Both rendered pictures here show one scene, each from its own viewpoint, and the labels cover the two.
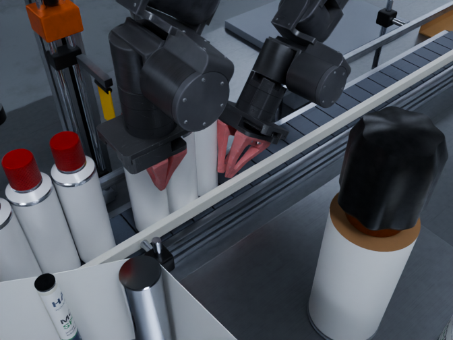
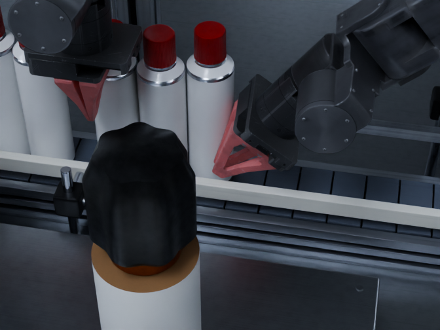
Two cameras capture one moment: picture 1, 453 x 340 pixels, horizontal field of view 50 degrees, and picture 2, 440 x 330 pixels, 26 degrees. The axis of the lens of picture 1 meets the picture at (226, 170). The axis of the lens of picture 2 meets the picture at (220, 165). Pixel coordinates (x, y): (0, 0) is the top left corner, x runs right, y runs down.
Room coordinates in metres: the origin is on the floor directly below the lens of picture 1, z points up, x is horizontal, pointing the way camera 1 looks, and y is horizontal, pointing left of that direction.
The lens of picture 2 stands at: (0.03, -0.58, 1.65)
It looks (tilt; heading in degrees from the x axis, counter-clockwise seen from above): 43 degrees down; 50
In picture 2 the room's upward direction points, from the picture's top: straight up
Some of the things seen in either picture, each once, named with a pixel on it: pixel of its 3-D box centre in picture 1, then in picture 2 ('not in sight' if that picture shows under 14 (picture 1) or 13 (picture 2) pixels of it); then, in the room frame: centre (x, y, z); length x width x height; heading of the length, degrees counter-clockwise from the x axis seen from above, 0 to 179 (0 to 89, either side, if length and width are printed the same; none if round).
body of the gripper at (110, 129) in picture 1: (149, 108); (81, 22); (0.41, 0.08, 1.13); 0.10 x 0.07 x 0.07; 129
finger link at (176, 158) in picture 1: (147, 162); (76, 80); (0.40, 0.09, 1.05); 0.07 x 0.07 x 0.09; 39
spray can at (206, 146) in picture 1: (199, 137); (210, 107); (0.54, 0.04, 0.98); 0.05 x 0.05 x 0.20
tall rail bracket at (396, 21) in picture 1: (390, 39); not in sight; (0.94, -0.35, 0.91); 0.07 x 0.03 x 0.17; 39
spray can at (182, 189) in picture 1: (176, 157); (162, 110); (0.49, 0.07, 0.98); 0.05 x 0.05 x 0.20
